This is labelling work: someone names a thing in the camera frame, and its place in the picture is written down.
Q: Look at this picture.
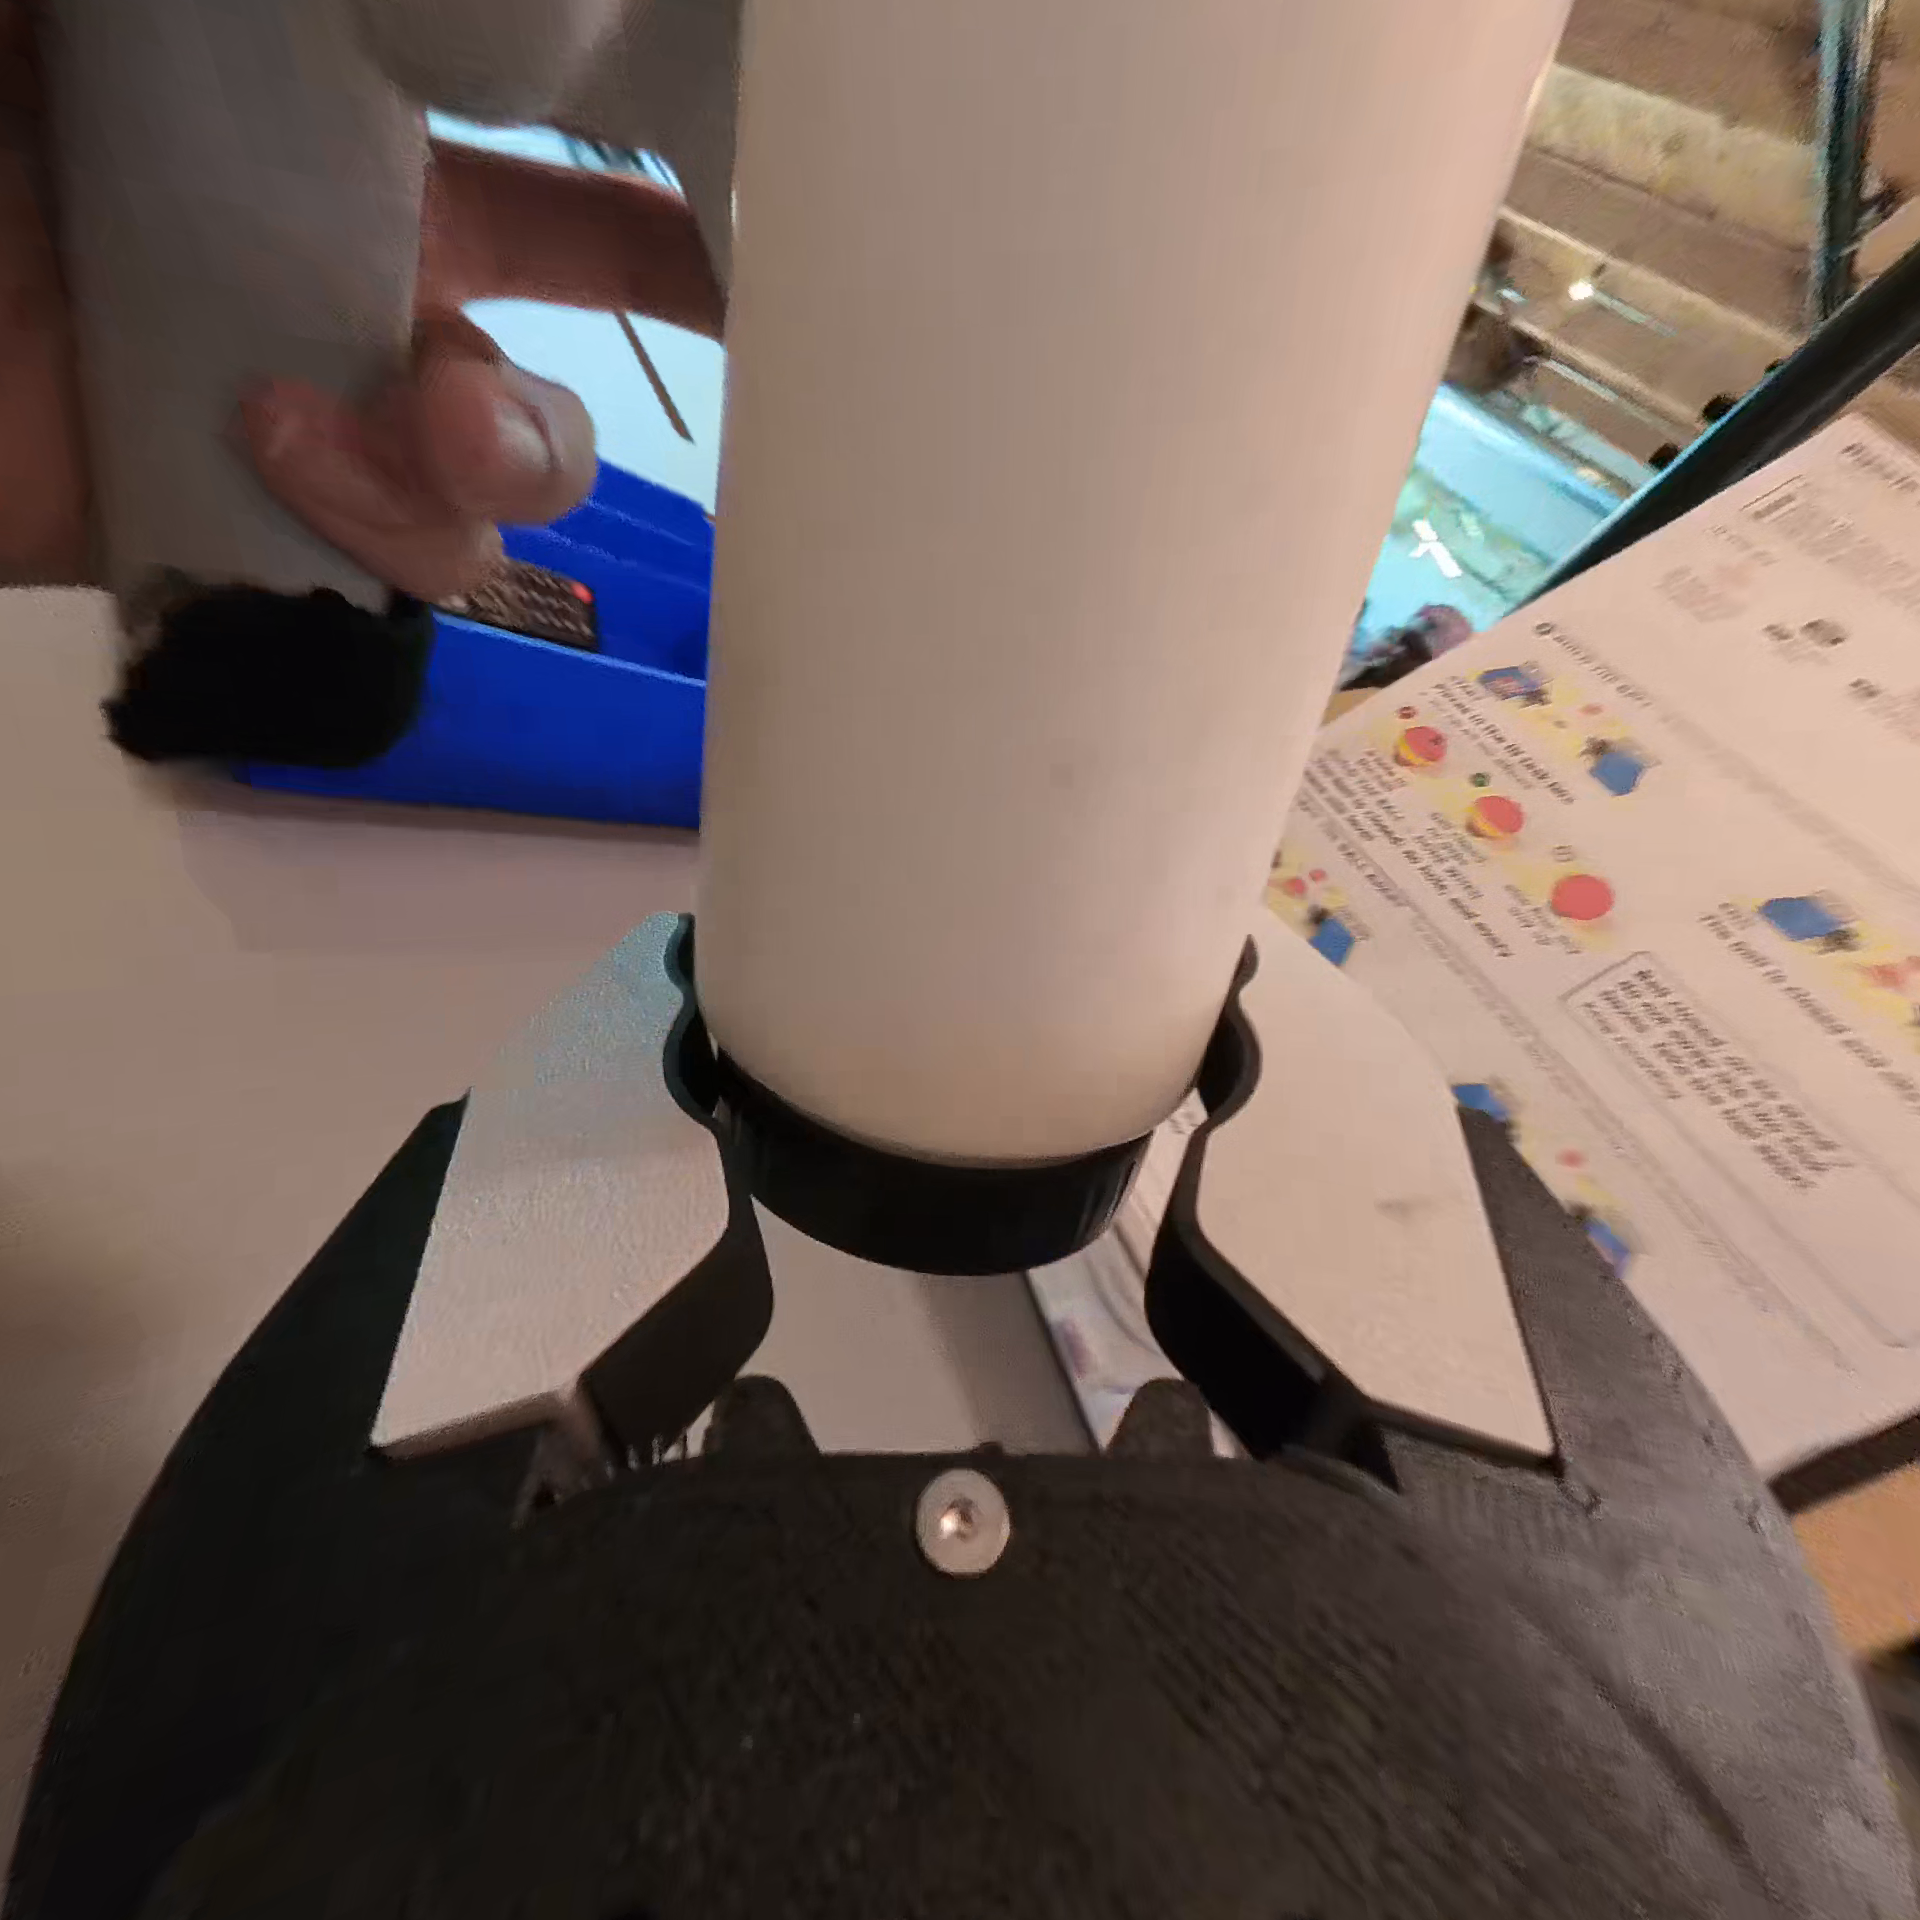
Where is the black metal pole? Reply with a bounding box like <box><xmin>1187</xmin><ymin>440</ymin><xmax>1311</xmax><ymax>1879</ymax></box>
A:
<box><xmin>1499</xmin><ymin>256</ymin><xmax>1920</xmax><ymax>602</ymax></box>

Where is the person's left hand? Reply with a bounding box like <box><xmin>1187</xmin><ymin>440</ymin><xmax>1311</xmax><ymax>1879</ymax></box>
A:
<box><xmin>0</xmin><ymin>0</ymin><xmax>731</xmax><ymax>607</ymax></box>

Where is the white bottle with black cap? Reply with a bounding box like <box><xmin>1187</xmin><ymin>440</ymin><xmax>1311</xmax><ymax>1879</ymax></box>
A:
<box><xmin>692</xmin><ymin>0</ymin><xmax>1577</xmax><ymax>1281</ymax></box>

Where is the printed instruction sheet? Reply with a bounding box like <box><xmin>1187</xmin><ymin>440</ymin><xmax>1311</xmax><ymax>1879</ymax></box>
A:
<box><xmin>1259</xmin><ymin>417</ymin><xmax>1920</xmax><ymax>1479</ymax></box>
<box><xmin>1027</xmin><ymin>1155</ymin><xmax>1920</xmax><ymax>1660</ymax></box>

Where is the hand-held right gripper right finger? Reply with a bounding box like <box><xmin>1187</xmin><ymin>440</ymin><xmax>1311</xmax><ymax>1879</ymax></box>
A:
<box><xmin>1144</xmin><ymin>938</ymin><xmax>1557</xmax><ymax>1479</ymax></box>

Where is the black remote control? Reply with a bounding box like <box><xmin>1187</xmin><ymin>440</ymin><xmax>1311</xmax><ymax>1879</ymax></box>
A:
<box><xmin>439</xmin><ymin>560</ymin><xmax>605</xmax><ymax>656</ymax></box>

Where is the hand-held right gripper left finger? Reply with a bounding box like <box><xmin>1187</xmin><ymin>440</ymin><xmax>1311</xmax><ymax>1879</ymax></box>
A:
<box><xmin>369</xmin><ymin>907</ymin><xmax>778</xmax><ymax>1466</ymax></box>

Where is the black frame beam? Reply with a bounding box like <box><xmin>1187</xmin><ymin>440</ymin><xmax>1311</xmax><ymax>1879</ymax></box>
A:
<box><xmin>1813</xmin><ymin>0</ymin><xmax>1895</xmax><ymax>325</ymax></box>

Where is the blue plastic bin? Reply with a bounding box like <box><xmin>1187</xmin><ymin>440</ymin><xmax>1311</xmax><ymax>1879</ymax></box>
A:
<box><xmin>232</xmin><ymin>457</ymin><xmax>719</xmax><ymax>834</ymax></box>

